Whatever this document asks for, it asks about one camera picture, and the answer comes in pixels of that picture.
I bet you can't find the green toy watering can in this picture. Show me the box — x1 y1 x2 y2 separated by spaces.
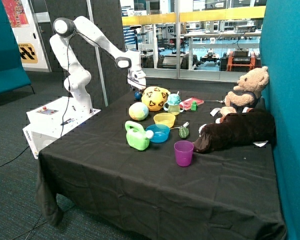
125 120 154 151

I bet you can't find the yellow plastic bowl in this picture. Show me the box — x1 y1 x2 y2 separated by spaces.
153 112 176 128

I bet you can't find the small blue ball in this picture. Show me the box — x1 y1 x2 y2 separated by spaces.
134 91 142 101

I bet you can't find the teal partition panel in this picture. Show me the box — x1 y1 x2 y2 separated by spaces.
260 0 300 240

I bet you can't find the red wall poster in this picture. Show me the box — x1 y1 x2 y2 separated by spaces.
2 0 30 28

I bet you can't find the beige teddy bear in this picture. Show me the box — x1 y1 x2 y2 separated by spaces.
219 66 270 116

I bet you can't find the white lab table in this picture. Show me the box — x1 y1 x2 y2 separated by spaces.
183 30 262 66

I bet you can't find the teal sofa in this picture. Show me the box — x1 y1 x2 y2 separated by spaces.
0 1 32 94

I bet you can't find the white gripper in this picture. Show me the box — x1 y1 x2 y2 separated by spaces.
127 70 147 95

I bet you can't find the dark brown plush dog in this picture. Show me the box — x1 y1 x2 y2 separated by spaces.
193 108 276 154

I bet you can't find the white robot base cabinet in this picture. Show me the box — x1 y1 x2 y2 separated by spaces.
23 96 101 159

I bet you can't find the silver spoon near bowls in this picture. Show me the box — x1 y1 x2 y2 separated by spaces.
171 121 190 130

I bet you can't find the teal lid sippy cup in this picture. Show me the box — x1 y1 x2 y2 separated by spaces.
163 92 185 116

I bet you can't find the red pink book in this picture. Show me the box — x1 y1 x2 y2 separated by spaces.
179 97 204 111

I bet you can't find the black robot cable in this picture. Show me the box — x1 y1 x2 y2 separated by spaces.
59 29 147 138

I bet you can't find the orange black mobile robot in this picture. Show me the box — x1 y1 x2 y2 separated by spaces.
219 48 262 73

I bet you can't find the purple plastic cup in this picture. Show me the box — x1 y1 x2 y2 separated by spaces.
174 140 194 167

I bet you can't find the pastel multicolour soft ball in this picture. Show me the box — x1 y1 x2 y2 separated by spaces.
128 102 149 121

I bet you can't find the black floor cable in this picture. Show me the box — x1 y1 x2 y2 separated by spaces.
0 146 31 173

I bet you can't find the blue plastic bowl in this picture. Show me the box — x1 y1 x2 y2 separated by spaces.
146 124 170 143

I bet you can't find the green toy block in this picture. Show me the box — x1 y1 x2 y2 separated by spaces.
190 100 198 111

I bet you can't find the green toy vegetable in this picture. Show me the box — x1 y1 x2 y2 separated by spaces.
178 126 190 139

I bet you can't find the black tripod stand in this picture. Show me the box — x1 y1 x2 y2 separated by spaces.
129 24 142 51

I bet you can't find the black tablecloth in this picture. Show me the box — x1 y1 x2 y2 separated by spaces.
35 92 288 240

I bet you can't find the large yellow black ball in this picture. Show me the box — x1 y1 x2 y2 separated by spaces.
141 86 170 112

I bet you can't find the yellow black sign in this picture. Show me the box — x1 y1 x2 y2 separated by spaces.
18 43 38 64

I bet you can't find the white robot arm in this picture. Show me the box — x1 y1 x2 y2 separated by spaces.
49 16 146 114

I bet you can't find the silver spoon near bear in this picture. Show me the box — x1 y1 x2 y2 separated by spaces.
204 100 225 104

